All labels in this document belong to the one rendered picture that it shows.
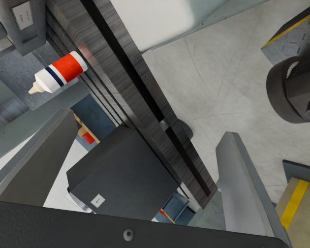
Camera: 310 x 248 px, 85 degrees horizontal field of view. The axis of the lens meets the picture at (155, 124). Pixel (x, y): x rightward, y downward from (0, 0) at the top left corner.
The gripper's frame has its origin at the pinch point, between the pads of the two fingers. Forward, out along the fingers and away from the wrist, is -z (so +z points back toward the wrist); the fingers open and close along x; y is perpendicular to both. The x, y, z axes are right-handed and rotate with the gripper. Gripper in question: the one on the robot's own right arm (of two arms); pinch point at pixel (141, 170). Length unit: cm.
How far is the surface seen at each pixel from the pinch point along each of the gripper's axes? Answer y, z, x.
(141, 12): -2.2, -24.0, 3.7
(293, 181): 114, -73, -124
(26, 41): 7.2, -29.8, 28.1
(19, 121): 40, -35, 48
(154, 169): 30.4, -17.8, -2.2
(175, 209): 690, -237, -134
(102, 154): 25.4, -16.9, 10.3
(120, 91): 9.7, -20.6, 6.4
